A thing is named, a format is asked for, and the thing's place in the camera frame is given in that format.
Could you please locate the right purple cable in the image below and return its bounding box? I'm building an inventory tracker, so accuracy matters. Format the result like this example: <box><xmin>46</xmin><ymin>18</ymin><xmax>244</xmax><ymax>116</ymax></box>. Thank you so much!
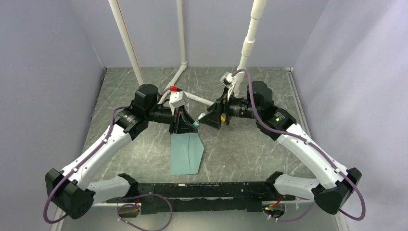
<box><xmin>232</xmin><ymin>68</ymin><xmax>367</xmax><ymax>223</ymax></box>

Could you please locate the teal envelope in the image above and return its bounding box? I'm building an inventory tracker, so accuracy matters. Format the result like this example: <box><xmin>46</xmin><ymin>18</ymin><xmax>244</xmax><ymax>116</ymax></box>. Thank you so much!
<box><xmin>170</xmin><ymin>133</ymin><xmax>204</xmax><ymax>175</ymax></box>

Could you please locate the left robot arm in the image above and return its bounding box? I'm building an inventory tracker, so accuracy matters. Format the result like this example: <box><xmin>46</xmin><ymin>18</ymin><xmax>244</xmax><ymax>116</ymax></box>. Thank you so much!
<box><xmin>43</xmin><ymin>84</ymin><xmax>198</xmax><ymax>224</ymax></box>

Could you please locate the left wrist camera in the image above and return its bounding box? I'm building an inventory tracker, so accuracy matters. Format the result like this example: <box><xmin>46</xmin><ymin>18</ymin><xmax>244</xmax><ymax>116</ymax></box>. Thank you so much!
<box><xmin>169</xmin><ymin>85</ymin><xmax>187</xmax><ymax>115</ymax></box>

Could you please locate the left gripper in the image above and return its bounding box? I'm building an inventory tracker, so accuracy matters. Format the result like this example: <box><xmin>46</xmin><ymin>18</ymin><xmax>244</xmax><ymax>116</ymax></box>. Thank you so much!
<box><xmin>146</xmin><ymin>104</ymin><xmax>198</xmax><ymax>135</ymax></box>

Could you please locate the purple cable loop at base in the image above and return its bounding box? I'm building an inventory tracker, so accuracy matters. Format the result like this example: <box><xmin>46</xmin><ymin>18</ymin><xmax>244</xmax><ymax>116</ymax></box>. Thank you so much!
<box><xmin>116</xmin><ymin>193</ymin><xmax>173</xmax><ymax>231</ymax></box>

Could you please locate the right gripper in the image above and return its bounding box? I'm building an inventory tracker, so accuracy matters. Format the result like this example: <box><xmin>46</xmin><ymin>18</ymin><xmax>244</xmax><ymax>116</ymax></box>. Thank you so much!
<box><xmin>199</xmin><ymin>87</ymin><xmax>260</xmax><ymax>129</ymax></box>

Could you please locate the white PVC pipe frame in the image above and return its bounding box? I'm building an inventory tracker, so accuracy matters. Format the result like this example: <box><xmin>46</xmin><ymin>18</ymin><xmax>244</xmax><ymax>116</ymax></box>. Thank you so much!
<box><xmin>108</xmin><ymin>0</ymin><xmax>267</xmax><ymax>94</ymax></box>

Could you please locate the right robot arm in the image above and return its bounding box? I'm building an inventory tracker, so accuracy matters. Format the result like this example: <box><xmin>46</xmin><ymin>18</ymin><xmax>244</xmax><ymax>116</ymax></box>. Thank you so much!
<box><xmin>199</xmin><ymin>81</ymin><xmax>362</xmax><ymax>215</ymax></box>

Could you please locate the yellow screwdriver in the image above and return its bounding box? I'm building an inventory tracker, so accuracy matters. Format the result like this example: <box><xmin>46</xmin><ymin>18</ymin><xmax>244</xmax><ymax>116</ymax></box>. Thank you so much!
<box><xmin>220</xmin><ymin>115</ymin><xmax>226</xmax><ymax>123</ymax></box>

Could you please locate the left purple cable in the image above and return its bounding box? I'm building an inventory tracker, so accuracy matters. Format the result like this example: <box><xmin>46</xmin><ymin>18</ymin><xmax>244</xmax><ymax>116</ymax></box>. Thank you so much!
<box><xmin>43</xmin><ymin>106</ymin><xmax>128</xmax><ymax>224</ymax></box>

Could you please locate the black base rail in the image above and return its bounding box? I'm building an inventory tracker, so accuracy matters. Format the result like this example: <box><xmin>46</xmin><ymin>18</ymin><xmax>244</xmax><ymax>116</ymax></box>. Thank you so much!
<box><xmin>107</xmin><ymin>181</ymin><xmax>295</xmax><ymax>215</ymax></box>

